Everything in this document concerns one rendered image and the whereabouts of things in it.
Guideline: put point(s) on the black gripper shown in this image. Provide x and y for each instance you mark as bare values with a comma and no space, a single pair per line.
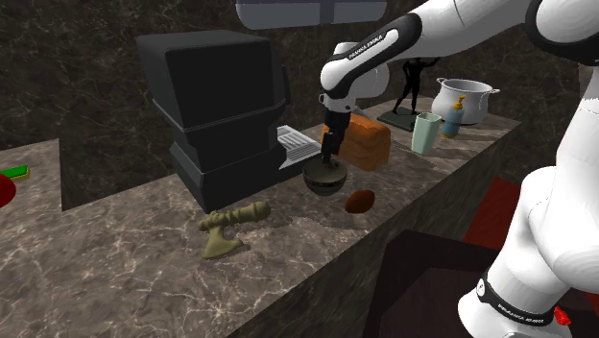
335,126

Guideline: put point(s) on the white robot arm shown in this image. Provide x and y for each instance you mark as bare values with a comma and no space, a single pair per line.
552,220

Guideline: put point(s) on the orange bread loaf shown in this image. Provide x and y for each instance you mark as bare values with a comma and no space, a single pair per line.
367,142

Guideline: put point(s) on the dark grey bowl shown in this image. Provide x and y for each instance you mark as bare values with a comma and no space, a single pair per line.
324,180

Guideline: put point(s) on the brown oval potato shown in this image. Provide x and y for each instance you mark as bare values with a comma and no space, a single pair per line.
359,201

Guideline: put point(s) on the black human statue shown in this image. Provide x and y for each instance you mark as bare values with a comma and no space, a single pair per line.
411,89

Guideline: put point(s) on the pale green cup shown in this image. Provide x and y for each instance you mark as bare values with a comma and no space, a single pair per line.
425,133

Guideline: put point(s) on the black coffee machine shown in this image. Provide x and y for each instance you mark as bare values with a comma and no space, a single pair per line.
220,117

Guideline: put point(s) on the grey range hood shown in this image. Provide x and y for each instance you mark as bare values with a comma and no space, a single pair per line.
309,13

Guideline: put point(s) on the blue soap dispenser bottle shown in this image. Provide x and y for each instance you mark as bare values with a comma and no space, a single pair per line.
453,119

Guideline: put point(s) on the white cooking pot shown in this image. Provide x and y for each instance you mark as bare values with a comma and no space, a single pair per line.
461,100

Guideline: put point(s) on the olive green axe figure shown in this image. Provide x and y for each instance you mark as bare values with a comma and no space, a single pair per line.
224,229

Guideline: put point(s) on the dark red robot stand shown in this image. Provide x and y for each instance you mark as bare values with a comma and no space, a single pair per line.
421,290

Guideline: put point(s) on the green and yellow sponge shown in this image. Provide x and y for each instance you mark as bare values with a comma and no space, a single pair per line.
16,172

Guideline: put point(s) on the red round object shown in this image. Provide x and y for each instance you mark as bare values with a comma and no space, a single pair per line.
5,191

